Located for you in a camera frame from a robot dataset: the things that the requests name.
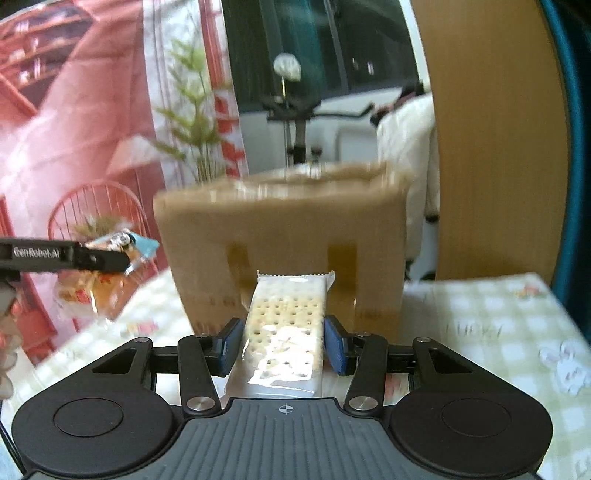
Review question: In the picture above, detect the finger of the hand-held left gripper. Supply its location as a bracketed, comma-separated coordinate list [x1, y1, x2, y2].
[0, 237, 133, 274]

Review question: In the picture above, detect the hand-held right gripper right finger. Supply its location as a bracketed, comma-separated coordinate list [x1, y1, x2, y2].
[324, 315, 481, 416]

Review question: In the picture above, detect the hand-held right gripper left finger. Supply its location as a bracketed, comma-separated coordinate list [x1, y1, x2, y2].
[88, 318, 245, 416]

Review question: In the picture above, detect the white cracker packet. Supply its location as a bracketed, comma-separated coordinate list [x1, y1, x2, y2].
[226, 270, 336, 398]

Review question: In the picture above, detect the clear cake packet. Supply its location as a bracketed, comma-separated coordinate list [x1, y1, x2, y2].
[53, 230, 160, 324]

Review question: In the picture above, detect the person's left hand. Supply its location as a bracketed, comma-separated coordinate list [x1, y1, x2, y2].
[0, 314, 21, 401]

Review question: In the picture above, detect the checkered bunny print tablecloth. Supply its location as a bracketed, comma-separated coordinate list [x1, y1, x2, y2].
[32, 265, 591, 480]

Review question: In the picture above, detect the white quilted jacket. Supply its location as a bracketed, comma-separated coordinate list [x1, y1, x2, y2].
[376, 95, 439, 282]

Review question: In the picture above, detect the black exercise bike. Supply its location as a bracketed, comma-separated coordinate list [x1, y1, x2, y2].
[263, 95, 377, 178]

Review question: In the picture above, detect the dark garment with pink stripe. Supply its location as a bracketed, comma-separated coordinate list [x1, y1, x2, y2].
[372, 80, 432, 123]

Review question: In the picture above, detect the wooden panel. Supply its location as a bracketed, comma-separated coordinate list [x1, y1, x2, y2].
[411, 0, 571, 282]

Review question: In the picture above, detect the white-capped thin pole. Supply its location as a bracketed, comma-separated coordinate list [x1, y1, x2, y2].
[273, 53, 302, 100]

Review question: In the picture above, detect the red printed wall backdrop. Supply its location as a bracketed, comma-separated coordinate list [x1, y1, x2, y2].
[0, 0, 247, 365]

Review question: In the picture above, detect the dark window with frame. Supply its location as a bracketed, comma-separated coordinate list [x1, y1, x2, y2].
[222, 0, 423, 114]

